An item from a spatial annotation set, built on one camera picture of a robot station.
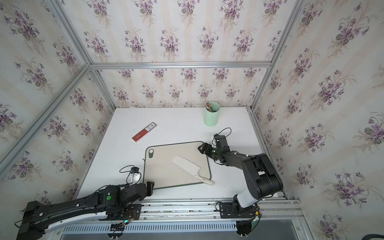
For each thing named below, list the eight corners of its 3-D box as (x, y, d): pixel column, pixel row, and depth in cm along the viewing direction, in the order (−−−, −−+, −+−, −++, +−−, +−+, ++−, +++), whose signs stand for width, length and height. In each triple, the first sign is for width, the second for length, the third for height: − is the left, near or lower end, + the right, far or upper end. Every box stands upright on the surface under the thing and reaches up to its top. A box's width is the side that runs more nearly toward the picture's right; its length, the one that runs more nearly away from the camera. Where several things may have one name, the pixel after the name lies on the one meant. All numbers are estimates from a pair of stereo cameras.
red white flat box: (132, 139, 103) (131, 137, 102) (153, 123, 113) (152, 121, 111) (136, 142, 102) (135, 141, 100) (156, 126, 111) (156, 124, 110)
